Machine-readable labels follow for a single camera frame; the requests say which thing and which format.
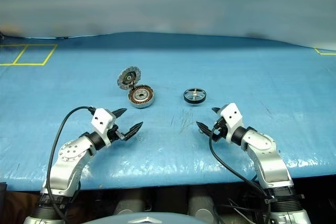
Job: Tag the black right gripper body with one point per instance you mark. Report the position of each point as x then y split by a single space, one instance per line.
220 130

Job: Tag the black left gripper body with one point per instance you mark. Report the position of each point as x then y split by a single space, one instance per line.
115 134

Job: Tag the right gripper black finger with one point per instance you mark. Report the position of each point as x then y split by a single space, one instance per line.
206 129
217 111

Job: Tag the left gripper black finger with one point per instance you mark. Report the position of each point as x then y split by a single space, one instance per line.
119 113
134 130

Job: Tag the round silver motor cover disc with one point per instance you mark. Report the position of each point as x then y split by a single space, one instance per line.
123 77

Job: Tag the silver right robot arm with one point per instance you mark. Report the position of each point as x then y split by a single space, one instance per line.
270 161

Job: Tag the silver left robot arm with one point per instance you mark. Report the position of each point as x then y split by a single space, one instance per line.
71 155

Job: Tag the blue plastic table cover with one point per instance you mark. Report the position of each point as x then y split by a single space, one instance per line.
78 90

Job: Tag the grey rounded cylinder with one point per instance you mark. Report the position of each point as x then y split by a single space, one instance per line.
202 205
128 205

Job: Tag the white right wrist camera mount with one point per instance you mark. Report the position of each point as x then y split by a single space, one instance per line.
232 115

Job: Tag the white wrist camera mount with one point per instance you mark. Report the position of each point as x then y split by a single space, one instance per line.
232 115
101 120

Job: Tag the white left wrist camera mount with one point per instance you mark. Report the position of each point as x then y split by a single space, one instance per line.
101 120

